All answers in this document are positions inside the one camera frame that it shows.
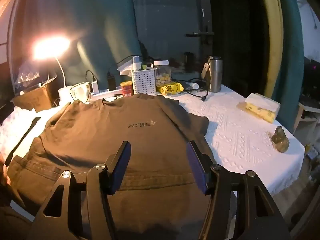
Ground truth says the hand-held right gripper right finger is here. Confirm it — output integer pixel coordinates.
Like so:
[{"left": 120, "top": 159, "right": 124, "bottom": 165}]
[{"left": 186, "top": 140, "right": 292, "bottom": 240}]

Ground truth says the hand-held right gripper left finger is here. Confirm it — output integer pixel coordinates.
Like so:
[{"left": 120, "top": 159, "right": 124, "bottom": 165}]
[{"left": 32, "top": 141, "right": 132, "bottom": 240}]

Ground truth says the dark brown t-shirt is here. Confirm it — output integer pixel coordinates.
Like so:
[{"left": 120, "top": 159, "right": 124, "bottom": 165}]
[{"left": 7, "top": 93, "right": 238, "bottom": 240}]

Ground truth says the blue white box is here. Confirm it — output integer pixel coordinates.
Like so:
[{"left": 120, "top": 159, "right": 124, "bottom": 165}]
[{"left": 90, "top": 88, "right": 125, "bottom": 100}]

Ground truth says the red tin can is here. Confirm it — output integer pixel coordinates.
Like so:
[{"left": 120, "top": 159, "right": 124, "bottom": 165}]
[{"left": 120, "top": 81, "right": 134, "bottom": 97}]

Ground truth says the yellow snack packet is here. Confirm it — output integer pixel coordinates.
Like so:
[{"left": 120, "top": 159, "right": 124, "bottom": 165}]
[{"left": 158, "top": 82, "right": 184, "bottom": 95}]

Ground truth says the small brown figurine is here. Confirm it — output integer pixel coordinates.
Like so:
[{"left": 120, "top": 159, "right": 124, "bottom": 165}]
[{"left": 271, "top": 126, "right": 290, "bottom": 153}]

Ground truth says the cream cartoon mug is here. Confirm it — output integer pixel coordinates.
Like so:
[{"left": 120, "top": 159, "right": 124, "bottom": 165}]
[{"left": 70, "top": 82, "right": 92, "bottom": 103}]

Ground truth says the yellow tissue pack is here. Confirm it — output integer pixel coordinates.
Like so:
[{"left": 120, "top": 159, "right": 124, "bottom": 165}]
[{"left": 237, "top": 93, "right": 280, "bottom": 124}]

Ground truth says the white plastic basket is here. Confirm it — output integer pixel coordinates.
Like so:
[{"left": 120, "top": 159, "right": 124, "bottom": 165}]
[{"left": 131, "top": 69, "right": 157, "bottom": 95}]

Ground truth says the white desk lamp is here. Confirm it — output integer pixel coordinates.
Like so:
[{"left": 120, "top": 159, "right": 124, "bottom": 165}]
[{"left": 31, "top": 36, "right": 74, "bottom": 103}]

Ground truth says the stainless steel tumbler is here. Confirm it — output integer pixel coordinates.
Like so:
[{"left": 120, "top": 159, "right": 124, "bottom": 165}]
[{"left": 208, "top": 57, "right": 223, "bottom": 93}]

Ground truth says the clear jar with white lid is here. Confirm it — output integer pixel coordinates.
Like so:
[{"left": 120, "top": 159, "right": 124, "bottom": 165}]
[{"left": 153, "top": 60, "right": 172, "bottom": 88}]

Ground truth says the black flat strip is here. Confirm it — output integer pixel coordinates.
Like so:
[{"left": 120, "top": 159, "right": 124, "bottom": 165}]
[{"left": 5, "top": 117, "right": 41, "bottom": 167}]

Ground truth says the white crumpled paper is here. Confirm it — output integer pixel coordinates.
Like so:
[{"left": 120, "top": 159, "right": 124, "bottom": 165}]
[{"left": 117, "top": 61, "right": 137, "bottom": 75}]

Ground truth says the tan hanging tag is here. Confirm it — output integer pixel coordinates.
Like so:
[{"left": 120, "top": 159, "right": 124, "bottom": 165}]
[{"left": 201, "top": 56, "right": 213, "bottom": 79}]

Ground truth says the brown cardboard box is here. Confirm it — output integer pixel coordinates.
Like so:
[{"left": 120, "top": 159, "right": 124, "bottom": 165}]
[{"left": 12, "top": 80, "right": 60, "bottom": 113}]

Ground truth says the wooden stool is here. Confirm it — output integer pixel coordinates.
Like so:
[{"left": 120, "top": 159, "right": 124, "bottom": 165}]
[{"left": 292, "top": 100, "right": 320, "bottom": 130}]

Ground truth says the clear plastic bag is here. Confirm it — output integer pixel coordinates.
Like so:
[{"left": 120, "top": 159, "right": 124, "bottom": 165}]
[{"left": 11, "top": 61, "right": 57, "bottom": 90}]

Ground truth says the teal curtain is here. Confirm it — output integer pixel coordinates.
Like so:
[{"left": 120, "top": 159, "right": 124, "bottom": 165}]
[{"left": 20, "top": 0, "right": 140, "bottom": 88}]

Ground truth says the yellow curtain trim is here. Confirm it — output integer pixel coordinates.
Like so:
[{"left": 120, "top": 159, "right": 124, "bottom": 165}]
[{"left": 256, "top": 0, "right": 284, "bottom": 98}]

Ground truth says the black table cable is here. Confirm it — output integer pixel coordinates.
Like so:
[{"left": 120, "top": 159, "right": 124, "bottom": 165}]
[{"left": 184, "top": 80, "right": 209, "bottom": 102}]

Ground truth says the black charger cable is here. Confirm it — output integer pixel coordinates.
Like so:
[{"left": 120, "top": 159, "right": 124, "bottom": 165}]
[{"left": 85, "top": 70, "right": 97, "bottom": 83}]

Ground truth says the black door handle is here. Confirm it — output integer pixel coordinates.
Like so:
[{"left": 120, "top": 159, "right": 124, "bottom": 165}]
[{"left": 185, "top": 26, "right": 215, "bottom": 43}]

